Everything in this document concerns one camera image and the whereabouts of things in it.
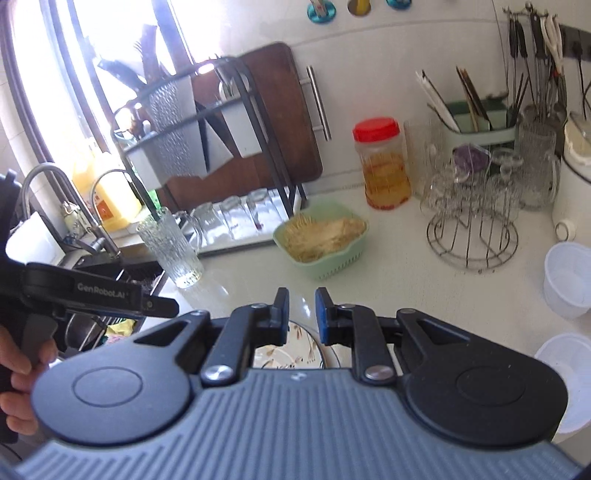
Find steel kitchen faucet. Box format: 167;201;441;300
20;162;124;262

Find black kitchen sink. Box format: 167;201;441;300
55;254;165;357

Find textured glass pitcher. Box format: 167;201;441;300
516;121;560;211

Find tall textured drinking glass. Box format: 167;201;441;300
137;207;204;289

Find yellow detergent bottle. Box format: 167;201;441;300
72;152;142;233

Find red lid oil jar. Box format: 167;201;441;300
353;117;412;211

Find wire cup drying rack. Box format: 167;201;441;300
420;144;523;273

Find white tray with glasses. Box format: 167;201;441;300
174;188;290;257

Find white plastic bowl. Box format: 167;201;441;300
543;242;591;320
534;332;591;443

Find rabbit pattern plate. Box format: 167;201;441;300
252;321;342;369

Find white kitchen scissors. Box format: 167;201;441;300
541;14;564;76

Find white electric cooking pot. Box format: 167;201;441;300
552;112;591;247

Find black wall power strip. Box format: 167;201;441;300
560;25;591;62

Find green basket of noodles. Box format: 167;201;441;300
273;200;370;280

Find green utensil holder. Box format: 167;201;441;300
436;100;516;154

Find black dish rack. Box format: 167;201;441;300
111;56;305;220

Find dark wooden cutting board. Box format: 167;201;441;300
156;42;322;212

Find person's left hand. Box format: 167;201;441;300
1;326;58;436

